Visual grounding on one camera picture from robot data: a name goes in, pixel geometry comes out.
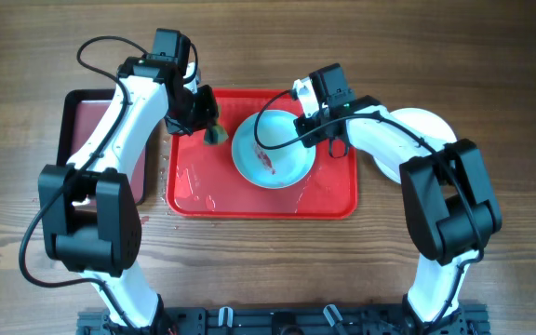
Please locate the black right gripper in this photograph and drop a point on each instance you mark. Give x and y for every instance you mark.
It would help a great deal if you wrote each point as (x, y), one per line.
(304, 125)

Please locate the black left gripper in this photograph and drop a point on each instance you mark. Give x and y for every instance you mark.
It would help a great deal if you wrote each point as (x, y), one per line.
(209, 111)

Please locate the green cleaning sponge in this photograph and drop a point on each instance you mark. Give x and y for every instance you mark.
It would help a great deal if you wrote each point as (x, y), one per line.
(215, 135)

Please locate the mint plate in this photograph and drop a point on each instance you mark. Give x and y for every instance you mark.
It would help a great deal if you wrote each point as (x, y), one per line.
(428, 125)
(257, 161)

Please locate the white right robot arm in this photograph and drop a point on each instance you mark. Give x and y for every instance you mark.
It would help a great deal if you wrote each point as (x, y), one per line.
(450, 207)

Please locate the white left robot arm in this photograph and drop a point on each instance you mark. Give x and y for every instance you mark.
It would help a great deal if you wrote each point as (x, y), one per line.
(88, 212)

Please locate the red plastic tray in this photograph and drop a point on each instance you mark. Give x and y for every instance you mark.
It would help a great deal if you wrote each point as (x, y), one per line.
(202, 181)

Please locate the black water basin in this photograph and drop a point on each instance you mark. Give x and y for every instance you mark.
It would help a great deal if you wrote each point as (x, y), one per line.
(82, 111)

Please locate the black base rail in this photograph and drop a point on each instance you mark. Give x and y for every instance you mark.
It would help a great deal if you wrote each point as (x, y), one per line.
(332, 319)

